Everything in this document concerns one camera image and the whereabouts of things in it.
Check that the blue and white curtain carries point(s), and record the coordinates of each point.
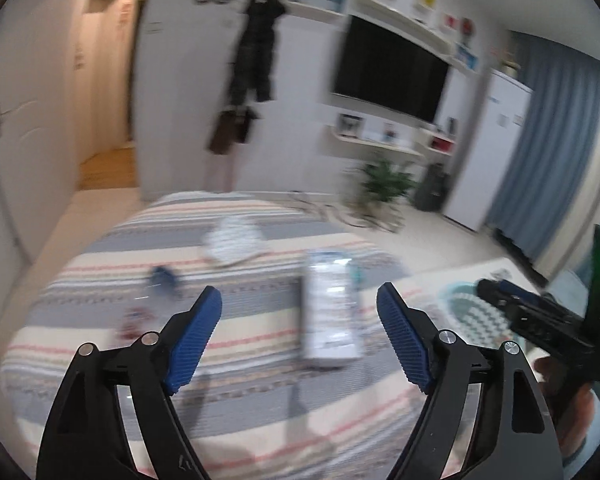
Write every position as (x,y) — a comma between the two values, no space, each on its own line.
(555,150)

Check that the pen holder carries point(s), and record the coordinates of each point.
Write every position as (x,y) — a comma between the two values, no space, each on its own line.
(390,134)

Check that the small flower pot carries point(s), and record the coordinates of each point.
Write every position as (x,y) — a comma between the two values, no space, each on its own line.
(510,67)

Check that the black hanging bag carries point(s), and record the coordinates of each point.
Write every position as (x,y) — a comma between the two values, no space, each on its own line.
(247,125)

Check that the white side table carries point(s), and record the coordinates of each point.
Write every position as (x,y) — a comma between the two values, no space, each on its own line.
(455,272)

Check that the black coat on rack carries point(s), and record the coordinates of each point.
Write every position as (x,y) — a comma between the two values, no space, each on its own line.
(228,175)

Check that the white door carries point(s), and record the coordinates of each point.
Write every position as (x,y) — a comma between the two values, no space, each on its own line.
(35,125)

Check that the small teal wall shelf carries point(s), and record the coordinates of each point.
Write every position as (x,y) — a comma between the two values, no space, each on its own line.
(466,57)

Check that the yellow wall cube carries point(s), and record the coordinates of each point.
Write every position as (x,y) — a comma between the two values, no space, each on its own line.
(425,1)

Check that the black television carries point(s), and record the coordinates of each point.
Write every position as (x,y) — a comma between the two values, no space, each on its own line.
(390,70)

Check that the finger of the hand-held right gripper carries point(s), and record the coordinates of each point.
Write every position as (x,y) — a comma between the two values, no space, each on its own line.
(492,292)
(522,294)

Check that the small pink wall cube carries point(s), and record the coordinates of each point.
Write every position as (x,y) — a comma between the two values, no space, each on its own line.
(449,21)

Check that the light blue chair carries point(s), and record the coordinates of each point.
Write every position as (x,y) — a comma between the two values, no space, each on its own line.
(570,285)

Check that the white standing air conditioner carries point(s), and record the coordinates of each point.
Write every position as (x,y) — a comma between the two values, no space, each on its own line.
(490,150)

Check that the green potted plant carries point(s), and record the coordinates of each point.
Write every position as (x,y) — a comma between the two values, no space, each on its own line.
(385,182)

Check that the white and blue packet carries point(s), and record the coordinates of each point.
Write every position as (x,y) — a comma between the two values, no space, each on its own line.
(330,310)

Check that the small red wrapper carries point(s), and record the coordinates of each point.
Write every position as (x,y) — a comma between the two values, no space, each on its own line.
(135,325)

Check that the teal plastic basket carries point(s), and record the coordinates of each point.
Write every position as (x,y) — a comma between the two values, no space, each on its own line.
(472,320)

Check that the red cube shelf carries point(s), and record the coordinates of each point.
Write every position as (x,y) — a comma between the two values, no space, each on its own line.
(437,142)

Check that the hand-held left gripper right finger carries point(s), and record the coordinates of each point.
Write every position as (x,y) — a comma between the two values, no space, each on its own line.
(405,335)

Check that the red round ornament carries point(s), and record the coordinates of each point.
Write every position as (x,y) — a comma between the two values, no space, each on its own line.
(467,27)

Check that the crumpled white paper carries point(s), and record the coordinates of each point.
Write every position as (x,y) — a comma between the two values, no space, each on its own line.
(232,240)

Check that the brown hanging bag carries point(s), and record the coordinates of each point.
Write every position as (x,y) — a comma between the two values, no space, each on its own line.
(222,132)

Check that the black jacket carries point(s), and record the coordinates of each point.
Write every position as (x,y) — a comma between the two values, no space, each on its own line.
(255,50)

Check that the framed butterfly picture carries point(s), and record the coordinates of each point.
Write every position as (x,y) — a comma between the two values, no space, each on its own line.
(350,126)

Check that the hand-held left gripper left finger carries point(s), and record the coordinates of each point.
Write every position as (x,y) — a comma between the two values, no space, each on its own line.
(192,340)

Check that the low white wall shelf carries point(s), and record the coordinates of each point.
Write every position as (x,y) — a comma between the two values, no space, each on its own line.
(375,144)

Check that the hanging corridor ornament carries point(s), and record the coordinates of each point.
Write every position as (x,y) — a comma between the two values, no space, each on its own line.
(125,12)

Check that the small blue wrapper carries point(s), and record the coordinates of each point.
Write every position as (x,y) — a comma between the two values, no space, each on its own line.
(164,280)

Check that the person's right hand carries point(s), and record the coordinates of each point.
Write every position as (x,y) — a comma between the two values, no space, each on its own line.
(575,420)

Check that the long curved white shelf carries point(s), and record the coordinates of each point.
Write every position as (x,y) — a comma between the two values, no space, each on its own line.
(405,17)

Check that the black guitar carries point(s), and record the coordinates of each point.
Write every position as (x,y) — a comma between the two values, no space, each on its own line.
(432,190)

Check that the white light switch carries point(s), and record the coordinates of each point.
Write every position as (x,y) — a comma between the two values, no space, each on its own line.
(155,27)

